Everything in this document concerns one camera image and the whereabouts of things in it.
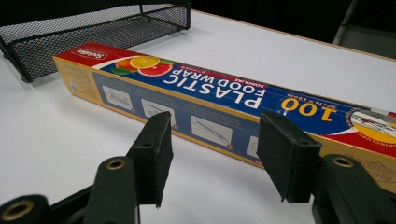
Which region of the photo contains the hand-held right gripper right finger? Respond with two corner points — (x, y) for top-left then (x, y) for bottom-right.
(256, 110), (396, 224)

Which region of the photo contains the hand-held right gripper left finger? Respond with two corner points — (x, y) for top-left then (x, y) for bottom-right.
(83, 110), (175, 224)

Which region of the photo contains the long plastic wrap box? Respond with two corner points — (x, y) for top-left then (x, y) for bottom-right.
(53, 42), (396, 194)

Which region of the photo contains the black mesh wire basket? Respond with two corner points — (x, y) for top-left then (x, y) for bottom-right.
(0, 0), (191, 84)

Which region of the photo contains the grey metal stand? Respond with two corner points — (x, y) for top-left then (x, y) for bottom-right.
(332, 0), (396, 60)

